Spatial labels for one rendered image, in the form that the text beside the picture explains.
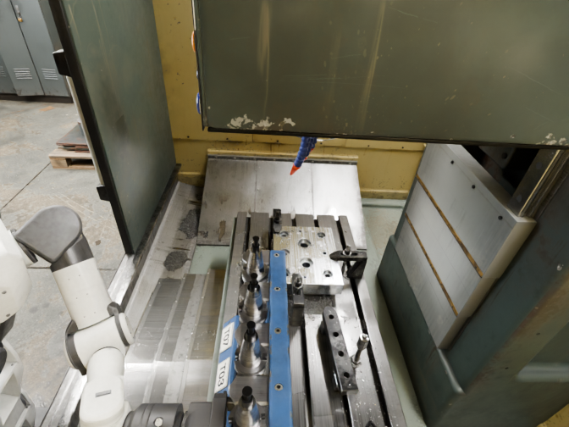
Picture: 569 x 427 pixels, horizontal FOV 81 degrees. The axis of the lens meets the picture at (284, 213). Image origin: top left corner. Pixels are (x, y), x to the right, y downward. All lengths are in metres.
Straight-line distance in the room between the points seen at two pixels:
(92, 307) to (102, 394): 0.25
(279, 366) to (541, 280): 0.57
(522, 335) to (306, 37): 0.81
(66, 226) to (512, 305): 1.03
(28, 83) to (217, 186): 4.18
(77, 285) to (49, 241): 0.11
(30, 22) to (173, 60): 3.74
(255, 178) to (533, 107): 1.56
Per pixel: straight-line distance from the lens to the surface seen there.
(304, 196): 1.91
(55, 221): 0.89
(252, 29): 0.46
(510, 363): 1.10
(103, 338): 0.89
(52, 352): 2.39
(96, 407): 0.69
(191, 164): 2.11
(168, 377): 1.23
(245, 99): 0.48
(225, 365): 1.00
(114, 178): 1.33
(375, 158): 2.12
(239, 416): 0.60
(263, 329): 0.73
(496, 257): 0.92
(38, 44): 5.55
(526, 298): 0.93
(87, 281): 0.90
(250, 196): 1.89
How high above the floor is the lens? 1.83
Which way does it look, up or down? 38 degrees down
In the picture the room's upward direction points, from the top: 5 degrees clockwise
